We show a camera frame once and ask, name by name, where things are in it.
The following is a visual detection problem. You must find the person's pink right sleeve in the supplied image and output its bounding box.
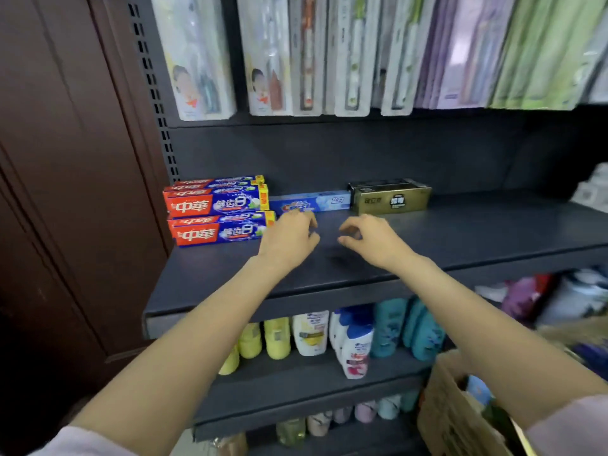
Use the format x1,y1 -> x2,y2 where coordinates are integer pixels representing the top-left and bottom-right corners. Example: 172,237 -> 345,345
524,393 -> 608,456

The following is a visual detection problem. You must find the row of green toothbrush packs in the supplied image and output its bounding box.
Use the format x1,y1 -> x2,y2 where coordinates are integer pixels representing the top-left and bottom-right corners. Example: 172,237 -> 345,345
372,0 -> 438,117

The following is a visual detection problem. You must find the brown cardboard box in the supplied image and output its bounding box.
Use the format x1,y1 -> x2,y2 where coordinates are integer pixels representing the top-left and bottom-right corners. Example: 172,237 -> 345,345
417,317 -> 608,456

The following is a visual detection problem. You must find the white pump bottle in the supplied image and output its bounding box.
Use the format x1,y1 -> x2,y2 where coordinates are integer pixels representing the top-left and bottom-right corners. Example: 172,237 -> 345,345
536,269 -> 608,328

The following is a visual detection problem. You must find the orange toothbrush pack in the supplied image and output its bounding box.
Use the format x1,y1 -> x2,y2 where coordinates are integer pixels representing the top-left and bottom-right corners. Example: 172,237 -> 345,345
289,0 -> 329,117

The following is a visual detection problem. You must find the pale pink bottle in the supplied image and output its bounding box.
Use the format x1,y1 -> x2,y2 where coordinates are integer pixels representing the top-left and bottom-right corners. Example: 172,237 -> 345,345
306,412 -> 333,438

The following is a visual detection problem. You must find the white bottle yellow label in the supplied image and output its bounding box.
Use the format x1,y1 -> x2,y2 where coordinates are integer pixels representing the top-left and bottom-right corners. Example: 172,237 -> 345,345
292,310 -> 330,357

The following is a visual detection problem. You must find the olive green bottle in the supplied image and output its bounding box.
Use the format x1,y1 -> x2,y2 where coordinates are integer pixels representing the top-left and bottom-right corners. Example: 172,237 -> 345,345
276,417 -> 307,447

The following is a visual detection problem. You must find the large teal shampoo bottle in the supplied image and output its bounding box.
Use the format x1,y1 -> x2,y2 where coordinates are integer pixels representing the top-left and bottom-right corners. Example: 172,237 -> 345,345
370,298 -> 409,359

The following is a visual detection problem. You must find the stack of white tissue packs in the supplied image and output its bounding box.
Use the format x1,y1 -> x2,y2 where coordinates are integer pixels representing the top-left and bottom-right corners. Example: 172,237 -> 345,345
569,161 -> 608,214

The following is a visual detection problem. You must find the stack of blue child toothbrush packs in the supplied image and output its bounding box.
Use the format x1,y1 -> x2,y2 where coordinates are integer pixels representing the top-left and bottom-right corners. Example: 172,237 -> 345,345
151,0 -> 237,122

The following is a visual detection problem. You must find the yellow plastic bottle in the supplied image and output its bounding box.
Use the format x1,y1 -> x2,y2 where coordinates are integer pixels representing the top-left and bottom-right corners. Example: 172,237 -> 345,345
263,317 -> 291,360
218,344 -> 241,376
239,322 -> 263,360

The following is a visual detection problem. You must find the black patterned toothpaste box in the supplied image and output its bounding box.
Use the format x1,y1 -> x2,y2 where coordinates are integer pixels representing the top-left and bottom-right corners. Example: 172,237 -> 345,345
348,177 -> 426,191

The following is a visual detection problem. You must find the person's left hand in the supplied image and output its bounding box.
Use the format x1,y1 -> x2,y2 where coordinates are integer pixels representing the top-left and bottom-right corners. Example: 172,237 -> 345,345
258,209 -> 322,276

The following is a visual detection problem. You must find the small teal shampoo bottle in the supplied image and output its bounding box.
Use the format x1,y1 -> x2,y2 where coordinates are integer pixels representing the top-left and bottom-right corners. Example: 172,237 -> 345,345
402,298 -> 426,350
410,308 -> 447,362

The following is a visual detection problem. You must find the person's right hand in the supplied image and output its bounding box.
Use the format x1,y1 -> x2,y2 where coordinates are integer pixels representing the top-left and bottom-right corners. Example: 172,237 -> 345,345
337,214 -> 419,271

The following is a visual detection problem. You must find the gold toothpaste box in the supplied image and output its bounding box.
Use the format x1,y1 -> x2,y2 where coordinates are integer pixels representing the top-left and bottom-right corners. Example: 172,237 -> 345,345
351,184 -> 433,215

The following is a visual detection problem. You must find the person's right forearm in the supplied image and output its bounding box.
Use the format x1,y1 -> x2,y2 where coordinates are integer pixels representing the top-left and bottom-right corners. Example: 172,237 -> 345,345
394,256 -> 608,431

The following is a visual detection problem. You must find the white bottle pink label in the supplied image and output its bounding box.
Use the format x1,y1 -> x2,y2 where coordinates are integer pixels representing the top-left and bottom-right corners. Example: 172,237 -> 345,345
329,310 -> 344,362

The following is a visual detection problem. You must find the red child toothbrush pack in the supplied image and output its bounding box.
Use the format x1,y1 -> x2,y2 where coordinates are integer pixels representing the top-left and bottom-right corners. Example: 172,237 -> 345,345
236,0 -> 293,117

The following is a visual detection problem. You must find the green toothbrush pack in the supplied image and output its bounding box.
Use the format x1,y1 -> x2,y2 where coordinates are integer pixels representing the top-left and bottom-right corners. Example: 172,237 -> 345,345
324,0 -> 381,118

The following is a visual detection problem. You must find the pink shampoo bottle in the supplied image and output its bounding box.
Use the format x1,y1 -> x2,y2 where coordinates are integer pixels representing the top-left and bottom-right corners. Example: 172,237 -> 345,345
501,277 -> 542,321

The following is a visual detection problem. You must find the person's left forearm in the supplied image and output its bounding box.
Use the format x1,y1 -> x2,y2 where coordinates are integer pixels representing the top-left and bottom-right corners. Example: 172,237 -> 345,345
71,256 -> 286,456

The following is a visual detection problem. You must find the stack of light green packs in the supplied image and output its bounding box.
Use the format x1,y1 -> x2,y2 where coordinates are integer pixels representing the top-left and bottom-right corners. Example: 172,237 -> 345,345
489,0 -> 608,111

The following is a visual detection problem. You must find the light blue toothpaste box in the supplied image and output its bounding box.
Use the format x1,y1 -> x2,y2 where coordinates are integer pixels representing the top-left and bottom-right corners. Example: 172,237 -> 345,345
268,190 -> 352,214

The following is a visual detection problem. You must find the white bottle blue cap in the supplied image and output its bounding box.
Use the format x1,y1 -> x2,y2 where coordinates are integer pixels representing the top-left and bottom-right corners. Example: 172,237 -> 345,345
339,306 -> 375,381

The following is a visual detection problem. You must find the gold bottle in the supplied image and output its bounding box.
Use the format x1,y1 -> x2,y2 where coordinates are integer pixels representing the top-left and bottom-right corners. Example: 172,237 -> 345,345
208,431 -> 248,456

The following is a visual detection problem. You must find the dark grey shelf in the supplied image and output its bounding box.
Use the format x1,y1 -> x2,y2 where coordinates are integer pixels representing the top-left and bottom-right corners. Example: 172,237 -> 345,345
142,189 -> 608,340

